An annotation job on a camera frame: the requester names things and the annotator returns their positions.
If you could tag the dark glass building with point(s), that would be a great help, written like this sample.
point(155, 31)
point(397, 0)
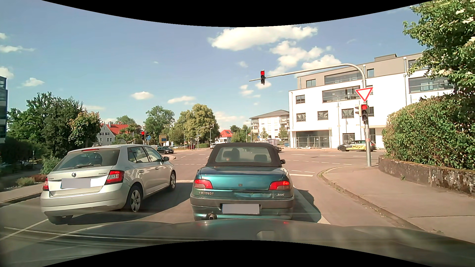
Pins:
point(3, 111)

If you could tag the dark car with yellow stripe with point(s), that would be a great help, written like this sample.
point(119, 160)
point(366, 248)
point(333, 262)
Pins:
point(356, 145)

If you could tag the row of trees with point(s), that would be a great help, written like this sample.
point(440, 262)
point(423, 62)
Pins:
point(185, 124)

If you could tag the white house with red roof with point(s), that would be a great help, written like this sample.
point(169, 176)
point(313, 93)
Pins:
point(110, 133)

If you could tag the grey paved pavement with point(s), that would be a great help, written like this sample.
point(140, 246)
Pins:
point(400, 200)

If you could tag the group of trees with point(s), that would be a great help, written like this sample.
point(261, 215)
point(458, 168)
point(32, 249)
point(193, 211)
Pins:
point(48, 126)

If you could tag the silver hatchback car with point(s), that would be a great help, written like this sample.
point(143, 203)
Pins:
point(107, 181)

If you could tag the car's own bonnet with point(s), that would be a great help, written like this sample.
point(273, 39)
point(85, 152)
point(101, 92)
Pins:
point(237, 237)

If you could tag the grey asphalt road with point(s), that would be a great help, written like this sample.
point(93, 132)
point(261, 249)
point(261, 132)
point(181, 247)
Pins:
point(323, 200)

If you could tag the green hedge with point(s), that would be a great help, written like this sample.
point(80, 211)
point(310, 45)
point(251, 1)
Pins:
point(426, 133)

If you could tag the large leafy tree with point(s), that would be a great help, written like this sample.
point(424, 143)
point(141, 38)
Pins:
point(449, 40)

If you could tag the small red-roofed house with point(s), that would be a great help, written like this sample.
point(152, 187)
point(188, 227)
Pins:
point(225, 135)

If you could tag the traffic light with give-way sign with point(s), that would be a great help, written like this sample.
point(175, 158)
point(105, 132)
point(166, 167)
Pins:
point(366, 129)

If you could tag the lamp post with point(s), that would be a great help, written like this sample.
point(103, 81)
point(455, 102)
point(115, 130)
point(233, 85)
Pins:
point(202, 135)

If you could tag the white and grey building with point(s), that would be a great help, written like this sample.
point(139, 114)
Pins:
point(326, 111)

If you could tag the white building with grey roof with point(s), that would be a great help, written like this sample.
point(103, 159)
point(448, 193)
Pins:
point(271, 124)

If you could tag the low stone wall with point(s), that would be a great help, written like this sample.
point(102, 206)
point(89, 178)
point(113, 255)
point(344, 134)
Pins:
point(426, 174)

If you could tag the teal convertible car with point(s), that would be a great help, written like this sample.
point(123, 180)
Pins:
point(243, 185)

